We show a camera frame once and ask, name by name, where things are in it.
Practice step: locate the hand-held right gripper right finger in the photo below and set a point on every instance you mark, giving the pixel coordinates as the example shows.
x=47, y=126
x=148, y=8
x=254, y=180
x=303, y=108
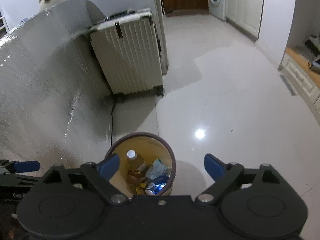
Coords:
x=212, y=166

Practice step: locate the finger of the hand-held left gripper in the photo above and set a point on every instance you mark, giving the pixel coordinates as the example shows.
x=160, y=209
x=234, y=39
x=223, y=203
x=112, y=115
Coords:
x=25, y=166

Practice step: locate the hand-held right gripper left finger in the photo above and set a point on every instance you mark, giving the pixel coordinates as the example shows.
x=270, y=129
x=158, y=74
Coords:
x=108, y=166

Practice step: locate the brown rimmed round bin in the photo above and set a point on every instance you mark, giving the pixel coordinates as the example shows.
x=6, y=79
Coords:
x=122, y=152

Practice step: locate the white capped drink bottle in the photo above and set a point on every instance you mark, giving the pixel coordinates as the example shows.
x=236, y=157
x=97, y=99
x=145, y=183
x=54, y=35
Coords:
x=135, y=163

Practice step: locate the yellow wrapper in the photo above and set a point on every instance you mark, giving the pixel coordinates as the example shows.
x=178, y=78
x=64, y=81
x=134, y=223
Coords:
x=141, y=187

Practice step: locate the crumpled pale blue packet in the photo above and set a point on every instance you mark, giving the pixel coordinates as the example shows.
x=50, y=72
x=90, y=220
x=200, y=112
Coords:
x=157, y=168

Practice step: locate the blue drink can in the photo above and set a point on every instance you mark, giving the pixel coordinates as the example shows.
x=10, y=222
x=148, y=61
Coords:
x=157, y=185

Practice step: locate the silver foil covered platform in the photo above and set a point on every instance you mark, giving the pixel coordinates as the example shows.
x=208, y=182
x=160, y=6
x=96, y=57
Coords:
x=37, y=92

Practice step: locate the cream ribbed suitcase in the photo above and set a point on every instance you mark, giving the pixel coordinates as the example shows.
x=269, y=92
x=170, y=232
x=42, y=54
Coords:
x=130, y=55

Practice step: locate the cream low cabinet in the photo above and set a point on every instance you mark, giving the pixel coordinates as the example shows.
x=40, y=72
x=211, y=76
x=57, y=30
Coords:
x=300, y=80

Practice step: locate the silver metal can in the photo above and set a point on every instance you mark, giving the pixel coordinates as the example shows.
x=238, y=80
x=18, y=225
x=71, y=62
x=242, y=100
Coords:
x=314, y=64

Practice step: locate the white tall appliance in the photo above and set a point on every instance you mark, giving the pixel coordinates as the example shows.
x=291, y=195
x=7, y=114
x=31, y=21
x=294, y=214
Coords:
x=160, y=30

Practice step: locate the cream tall cabinets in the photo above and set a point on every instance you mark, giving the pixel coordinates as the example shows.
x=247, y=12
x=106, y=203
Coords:
x=246, y=7

